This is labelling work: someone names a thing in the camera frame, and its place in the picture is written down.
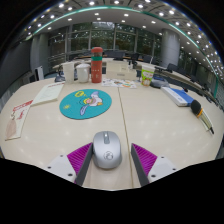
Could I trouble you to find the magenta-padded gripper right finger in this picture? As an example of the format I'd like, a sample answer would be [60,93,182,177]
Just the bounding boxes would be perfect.
[130,143,178,187]

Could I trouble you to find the white paper cup stack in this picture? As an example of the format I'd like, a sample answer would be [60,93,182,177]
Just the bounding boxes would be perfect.
[61,61,76,84]

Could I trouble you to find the white lidded mug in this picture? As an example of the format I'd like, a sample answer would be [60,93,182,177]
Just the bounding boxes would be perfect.
[75,63,92,83]

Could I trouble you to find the white sheet red header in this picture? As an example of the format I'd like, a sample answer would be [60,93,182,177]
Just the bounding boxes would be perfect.
[30,81,65,107]

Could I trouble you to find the dark office chairs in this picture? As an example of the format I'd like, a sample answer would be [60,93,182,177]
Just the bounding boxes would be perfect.
[106,49,161,66]

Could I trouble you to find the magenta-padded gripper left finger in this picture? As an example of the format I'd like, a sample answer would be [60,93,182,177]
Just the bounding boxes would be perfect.
[45,142,94,186]

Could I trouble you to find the white standing appliance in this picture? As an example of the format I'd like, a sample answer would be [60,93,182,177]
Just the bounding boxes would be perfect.
[34,65,45,81]

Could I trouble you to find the colourful sticker sheet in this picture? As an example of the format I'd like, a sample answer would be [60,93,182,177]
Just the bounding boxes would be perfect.
[101,78,138,89]

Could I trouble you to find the red and white leaflet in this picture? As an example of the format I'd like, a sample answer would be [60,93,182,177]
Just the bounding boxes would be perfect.
[4,99,34,141]

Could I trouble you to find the red drink bottle green band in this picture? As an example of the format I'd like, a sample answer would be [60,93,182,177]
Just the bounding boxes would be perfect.
[90,46,104,84]

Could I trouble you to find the green printed paper cup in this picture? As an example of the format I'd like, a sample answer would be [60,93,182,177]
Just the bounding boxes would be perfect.
[140,64,156,87]

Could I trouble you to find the grey-blue desk gooseneck microphone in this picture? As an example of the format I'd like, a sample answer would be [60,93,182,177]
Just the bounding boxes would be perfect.
[149,75,171,89]

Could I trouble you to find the round teal cartoon mouse pad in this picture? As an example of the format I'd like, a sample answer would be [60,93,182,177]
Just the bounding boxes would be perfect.
[59,88,113,120]

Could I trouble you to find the silver computer mouse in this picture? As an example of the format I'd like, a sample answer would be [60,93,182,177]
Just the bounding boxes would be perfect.
[92,130,123,170]

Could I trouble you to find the ceiling lights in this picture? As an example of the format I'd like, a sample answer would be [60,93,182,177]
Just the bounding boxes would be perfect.
[23,0,224,73]

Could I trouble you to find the blue and white book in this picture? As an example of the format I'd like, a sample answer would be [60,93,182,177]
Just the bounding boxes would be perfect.
[160,86,195,108]

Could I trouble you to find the white open box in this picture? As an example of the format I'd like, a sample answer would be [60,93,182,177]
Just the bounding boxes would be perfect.
[105,59,138,81]

